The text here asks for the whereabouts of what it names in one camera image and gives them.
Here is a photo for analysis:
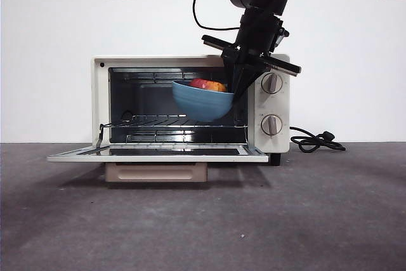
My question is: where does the oven door with beige handle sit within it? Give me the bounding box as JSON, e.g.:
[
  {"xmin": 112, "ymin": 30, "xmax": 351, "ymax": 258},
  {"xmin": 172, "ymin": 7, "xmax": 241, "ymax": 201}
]
[{"xmin": 47, "ymin": 143, "xmax": 270, "ymax": 183}]

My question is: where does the red apple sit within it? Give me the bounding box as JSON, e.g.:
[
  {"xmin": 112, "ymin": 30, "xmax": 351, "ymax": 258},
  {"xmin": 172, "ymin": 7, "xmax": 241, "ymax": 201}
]
[{"xmin": 189, "ymin": 77, "xmax": 228, "ymax": 93}]

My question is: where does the black oven power cable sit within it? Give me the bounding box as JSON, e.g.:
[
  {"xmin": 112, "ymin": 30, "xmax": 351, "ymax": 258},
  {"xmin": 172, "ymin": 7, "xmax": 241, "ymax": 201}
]
[{"xmin": 289, "ymin": 126, "xmax": 346, "ymax": 154}]

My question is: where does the beige temperature knob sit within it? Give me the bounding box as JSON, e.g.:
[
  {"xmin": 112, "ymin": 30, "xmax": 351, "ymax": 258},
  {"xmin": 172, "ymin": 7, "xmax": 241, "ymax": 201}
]
[{"xmin": 261, "ymin": 73, "xmax": 283, "ymax": 95}]

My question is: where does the wire oven rack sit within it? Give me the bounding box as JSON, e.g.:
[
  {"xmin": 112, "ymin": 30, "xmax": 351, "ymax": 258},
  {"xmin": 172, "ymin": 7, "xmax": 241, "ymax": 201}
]
[{"xmin": 109, "ymin": 114, "xmax": 249, "ymax": 129}]

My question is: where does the cream toaster oven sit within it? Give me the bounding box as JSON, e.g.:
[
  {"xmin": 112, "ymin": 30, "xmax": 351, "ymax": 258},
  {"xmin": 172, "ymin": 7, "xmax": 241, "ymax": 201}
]
[{"xmin": 91, "ymin": 54, "xmax": 291, "ymax": 166}]

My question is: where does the blue bowl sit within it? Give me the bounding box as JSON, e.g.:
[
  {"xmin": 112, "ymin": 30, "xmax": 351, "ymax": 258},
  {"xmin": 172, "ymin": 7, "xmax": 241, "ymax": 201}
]
[{"xmin": 172, "ymin": 80, "xmax": 235, "ymax": 122}]

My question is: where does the beige timer knob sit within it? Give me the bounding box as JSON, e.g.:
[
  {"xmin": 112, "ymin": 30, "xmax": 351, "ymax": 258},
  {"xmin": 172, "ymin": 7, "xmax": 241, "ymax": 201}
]
[{"xmin": 260, "ymin": 114, "xmax": 283, "ymax": 136}]

